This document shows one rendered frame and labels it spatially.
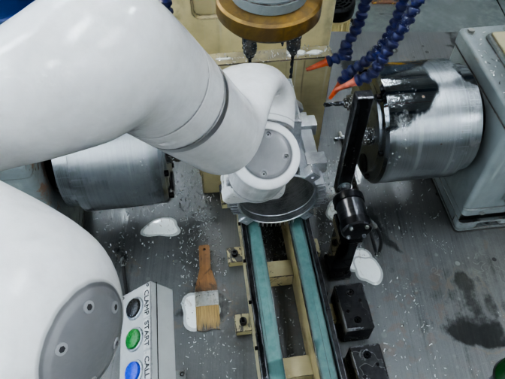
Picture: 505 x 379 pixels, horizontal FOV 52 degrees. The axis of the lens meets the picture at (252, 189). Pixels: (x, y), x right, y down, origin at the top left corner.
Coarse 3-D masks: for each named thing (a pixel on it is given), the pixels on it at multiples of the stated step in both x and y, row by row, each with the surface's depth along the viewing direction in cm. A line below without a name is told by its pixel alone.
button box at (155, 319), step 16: (144, 288) 82; (160, 288) 82; (144, 304) 80; (160, 304) 81; (128, 320) 81; (144, 320) 78; (160, 320) 79; (144, 336) 77; (160, 336) 78; (128, 352) 78; (144, 352) 75; (160, 352) 76; (144, 368) 74; (160, 368) 74
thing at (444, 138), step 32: (416, 64) 103; (448, 64) 103; (352, 96) 109; (384, 96) 98; (416, 96) 98; (448, 96) 98; (480, 96) 100; (384, 128) 98; (416, 128) 98; (448, 128) 98; (480, 128) 100; (384, 160) 101; (416, 160) 101; (448, 160) 102
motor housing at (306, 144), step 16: (304, 112) 110; (304, 144) 102; (304, 160) 99; (304, 176) 96; (288, 192) 110; (304, 192) 106; (320, 192) 100; (240, 208) 101; (256, 208) 107; (272, 208) 108; (288, 208) 107; (304, 208) 105
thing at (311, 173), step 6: (300, 102) 107; (300, 108) 106; (306, 168) 96; (312, 168) 95; (318, 168) 97; (306, 174) 95; (312, 174) 95; (318, 174) 96; (312, 180) 96; (312, 210) 106; (240, 216) 104; (306, 216) 106; (240, 222) 105; (246, 222) 105
